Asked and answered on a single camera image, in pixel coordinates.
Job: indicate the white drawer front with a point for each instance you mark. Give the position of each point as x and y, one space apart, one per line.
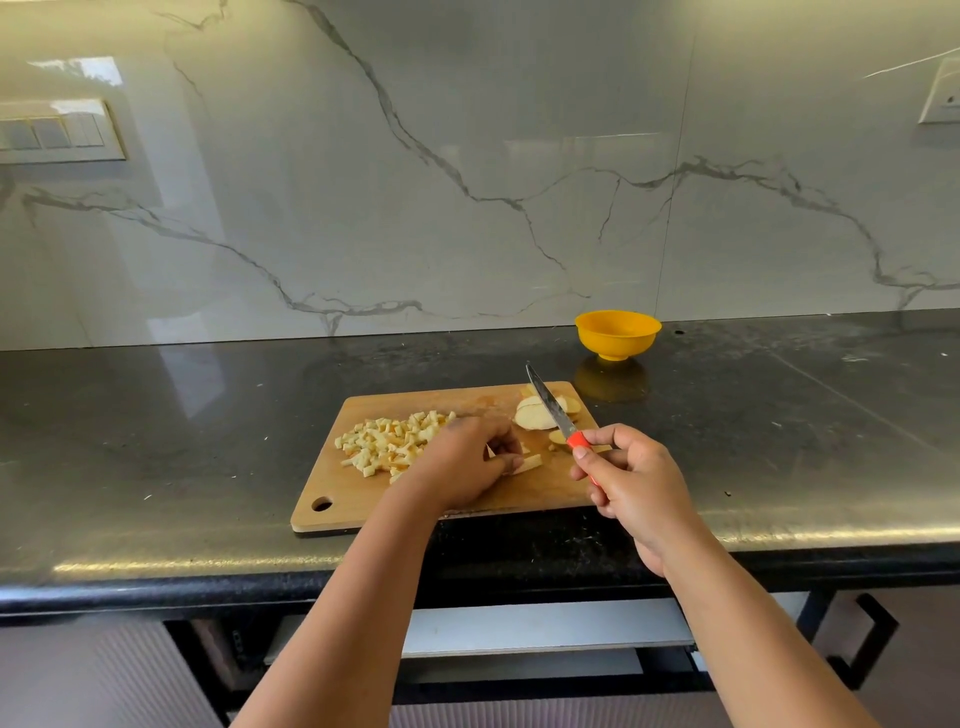
540 626

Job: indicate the white wall switch panel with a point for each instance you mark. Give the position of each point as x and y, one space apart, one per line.
58 132

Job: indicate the person's right hand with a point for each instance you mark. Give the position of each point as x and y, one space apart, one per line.
642 487

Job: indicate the potato strips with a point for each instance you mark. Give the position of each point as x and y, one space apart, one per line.
525 465

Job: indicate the potato slice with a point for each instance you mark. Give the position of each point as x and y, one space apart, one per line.
534 412
559 437
573 405

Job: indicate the person's left hand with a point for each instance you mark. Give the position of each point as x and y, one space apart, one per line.
457 466

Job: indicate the pile of diced potato cubes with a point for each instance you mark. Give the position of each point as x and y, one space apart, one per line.
390 444

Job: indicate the yellow bowl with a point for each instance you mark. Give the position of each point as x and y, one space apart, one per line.
617 331

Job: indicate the wooden cutting board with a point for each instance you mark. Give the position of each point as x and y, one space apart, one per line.
450 480

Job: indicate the person's right forearm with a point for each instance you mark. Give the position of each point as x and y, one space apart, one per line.
757 637

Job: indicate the person's left forearm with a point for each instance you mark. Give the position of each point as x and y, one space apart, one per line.
352 622

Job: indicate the white wall socket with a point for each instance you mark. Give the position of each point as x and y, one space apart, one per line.
942 93

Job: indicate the person's left fingers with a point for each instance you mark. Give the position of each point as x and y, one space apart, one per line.
501 450

